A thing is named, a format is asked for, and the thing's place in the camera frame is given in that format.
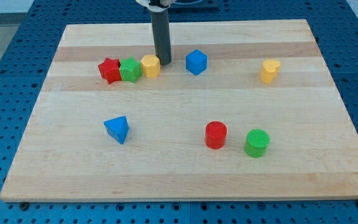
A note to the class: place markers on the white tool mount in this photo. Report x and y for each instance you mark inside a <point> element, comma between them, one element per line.
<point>156,5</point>

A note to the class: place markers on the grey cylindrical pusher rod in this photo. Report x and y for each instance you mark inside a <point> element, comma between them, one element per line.
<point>161,35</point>

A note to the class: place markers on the blue cube block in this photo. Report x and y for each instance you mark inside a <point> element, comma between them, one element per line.
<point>196,62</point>

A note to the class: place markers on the yellow hexagon block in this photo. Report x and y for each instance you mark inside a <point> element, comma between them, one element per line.
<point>150,66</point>

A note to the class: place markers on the green star block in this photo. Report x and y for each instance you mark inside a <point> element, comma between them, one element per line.
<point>130,70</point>

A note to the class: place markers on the red star block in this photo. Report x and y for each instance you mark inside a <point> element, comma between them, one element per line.
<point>109,70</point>

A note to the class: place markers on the blue triangle block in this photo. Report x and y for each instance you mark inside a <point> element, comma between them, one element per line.
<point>117,128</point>

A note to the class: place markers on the yellow heart block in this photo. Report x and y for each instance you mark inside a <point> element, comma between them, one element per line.
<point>269,70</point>

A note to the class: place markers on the wooden board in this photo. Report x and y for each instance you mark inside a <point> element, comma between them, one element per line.
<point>66,154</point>

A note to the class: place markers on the red cylinder block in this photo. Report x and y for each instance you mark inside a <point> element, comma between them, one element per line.
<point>215,134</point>

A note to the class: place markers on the green cylinder block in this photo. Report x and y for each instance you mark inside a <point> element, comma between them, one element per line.
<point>257,141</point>

